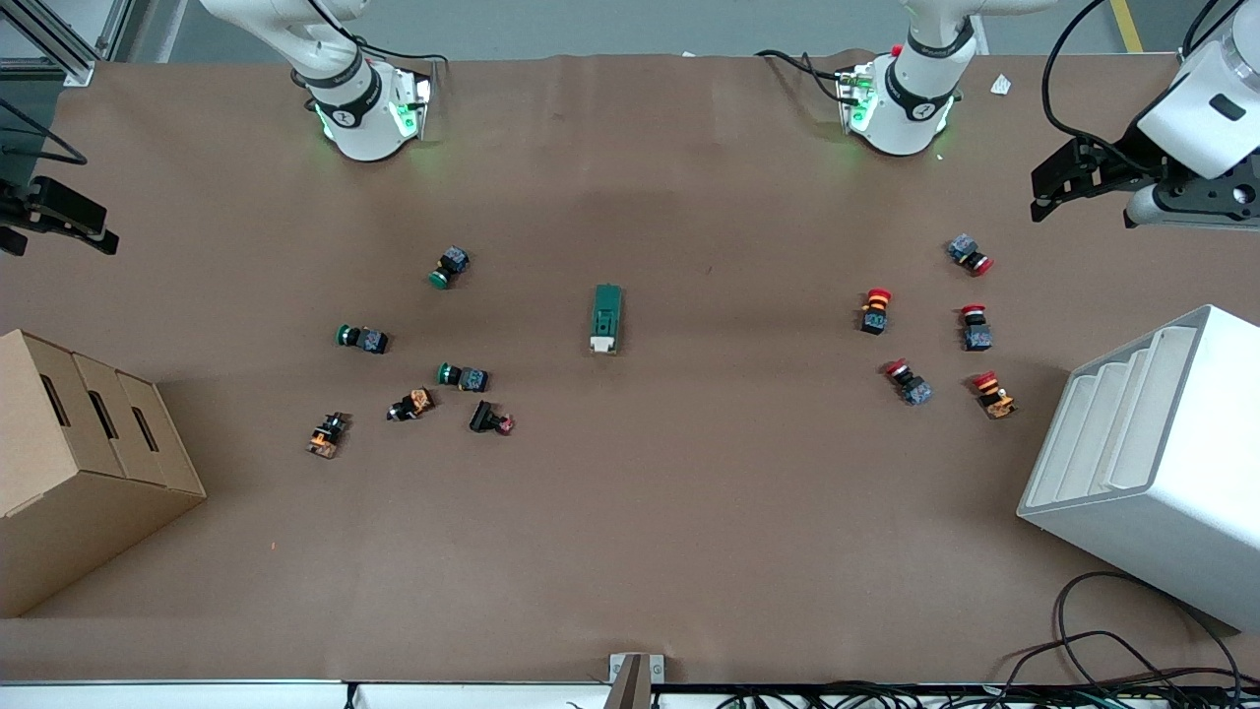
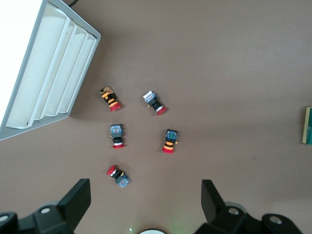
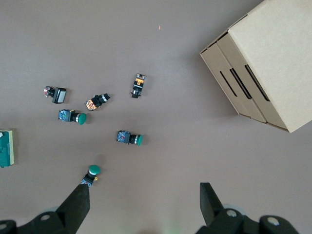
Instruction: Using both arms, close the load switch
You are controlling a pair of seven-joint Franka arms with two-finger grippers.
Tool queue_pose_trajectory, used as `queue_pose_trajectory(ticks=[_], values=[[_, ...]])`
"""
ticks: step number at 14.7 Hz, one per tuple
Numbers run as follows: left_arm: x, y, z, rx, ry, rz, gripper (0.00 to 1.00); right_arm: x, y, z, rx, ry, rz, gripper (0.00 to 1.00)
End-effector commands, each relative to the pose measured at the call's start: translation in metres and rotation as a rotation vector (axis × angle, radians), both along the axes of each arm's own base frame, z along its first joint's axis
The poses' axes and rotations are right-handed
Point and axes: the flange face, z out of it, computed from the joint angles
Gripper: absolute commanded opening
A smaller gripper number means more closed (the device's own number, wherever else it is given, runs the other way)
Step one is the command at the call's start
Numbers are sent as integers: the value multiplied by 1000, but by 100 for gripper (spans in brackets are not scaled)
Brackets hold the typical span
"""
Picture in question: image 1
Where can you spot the metal table bracket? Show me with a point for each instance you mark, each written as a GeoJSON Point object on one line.
{"type": "Point", "coordinates": [633, 679]}

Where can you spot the red button orange block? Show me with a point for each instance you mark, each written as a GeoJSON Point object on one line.
{"type": "Point", "coordinates": [994, 395]}

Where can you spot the black switch with red tip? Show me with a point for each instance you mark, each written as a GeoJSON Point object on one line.
{"type": "Point", "coordinates": [487, 418]}

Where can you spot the red mushroom button blue block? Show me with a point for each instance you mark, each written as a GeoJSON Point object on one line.
{"type": "Point", "coordinates": [976, 327]}
{"type": "Point", "coordinates": [909, 382]}
{"type": "Point", "coordinates": [970, 254]}

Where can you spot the brown cardboard box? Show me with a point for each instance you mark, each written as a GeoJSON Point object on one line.
{"type": "Point", "coordinates": [69, 473]}

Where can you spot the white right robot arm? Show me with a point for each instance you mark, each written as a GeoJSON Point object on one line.
{"type": "Point", "coordinates": [359, 108]}

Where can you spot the red button orange striped collar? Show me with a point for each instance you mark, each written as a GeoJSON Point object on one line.
{"type": "Point", "coordinates": [875, 310]}

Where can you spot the green load switch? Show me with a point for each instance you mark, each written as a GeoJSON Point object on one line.
{"type": "Point", "coordinates": [605, 315]}

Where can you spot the white table edge rail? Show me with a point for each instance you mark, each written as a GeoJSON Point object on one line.
{"type": "Point", "coordinates": [197, 695]}

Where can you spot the green push button switch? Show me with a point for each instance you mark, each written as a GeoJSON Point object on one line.
{"type": "Point", "coordinates": [465, 377]}
{"type": "Point", "coordinates": [364, 340]}
{"type": "Point", "coordinates": [450, 266]}

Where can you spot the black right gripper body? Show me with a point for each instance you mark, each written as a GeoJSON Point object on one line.
{"type": "Point", "coordinates": [12, 209]}

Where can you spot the white compartment storage bin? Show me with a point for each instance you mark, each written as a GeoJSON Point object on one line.
{"type": "Point", "coordinates": [1181, 463]}

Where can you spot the white paper scrap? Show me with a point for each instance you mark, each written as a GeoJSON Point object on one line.
{"type": "Point", "coordinates": [1001, 85]}

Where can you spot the black button orange block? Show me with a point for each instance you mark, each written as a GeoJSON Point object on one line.
{"type": "Point", "coordinates": [328, 434]}
{"type": "Point", "coordinates": [411, 404]}

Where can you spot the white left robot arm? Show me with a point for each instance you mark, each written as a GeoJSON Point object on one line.
{"type": "Point", "coordinates": [906, 98]}

